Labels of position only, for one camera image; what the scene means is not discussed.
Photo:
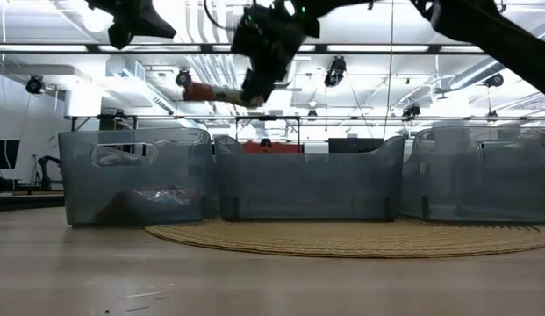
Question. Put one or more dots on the black background robot arm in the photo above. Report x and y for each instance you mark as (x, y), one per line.
(43, 169)

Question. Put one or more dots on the person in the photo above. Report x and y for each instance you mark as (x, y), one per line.
(266, 144)

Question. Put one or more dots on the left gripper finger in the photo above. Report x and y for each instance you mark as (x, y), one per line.
(155, 28)
(120, 35)

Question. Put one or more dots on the dark background table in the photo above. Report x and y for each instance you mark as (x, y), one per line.
(26, 202)

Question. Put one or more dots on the dark wall monitor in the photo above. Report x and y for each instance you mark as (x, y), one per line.
(4, 153)

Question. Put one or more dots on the black background monitor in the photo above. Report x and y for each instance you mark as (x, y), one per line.
(355, 145)

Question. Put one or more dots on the black overhead light bar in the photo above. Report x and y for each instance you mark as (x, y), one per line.
(206, 48)

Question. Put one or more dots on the translucent grey plastic bin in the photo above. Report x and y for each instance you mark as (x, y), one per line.
(474, 193)
(79, 184)
(307, 175)

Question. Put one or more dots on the black ceiling spotlight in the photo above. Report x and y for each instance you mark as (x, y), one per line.
(35, 84)
(411, 112)
(494, 81)
(334, 74)
(181, 75)

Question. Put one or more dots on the silver horizontal rail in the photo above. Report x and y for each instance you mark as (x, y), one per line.
(202, 117)

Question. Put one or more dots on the orange background partition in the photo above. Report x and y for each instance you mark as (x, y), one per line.
(289, 148)

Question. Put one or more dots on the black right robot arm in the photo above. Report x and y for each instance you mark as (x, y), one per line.
(496, 35)

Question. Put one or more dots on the round woven straw placemat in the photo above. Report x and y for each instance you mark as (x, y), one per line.
(342, 241)

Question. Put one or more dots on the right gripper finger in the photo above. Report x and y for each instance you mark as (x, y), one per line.
(246, 90)
(262, 93)

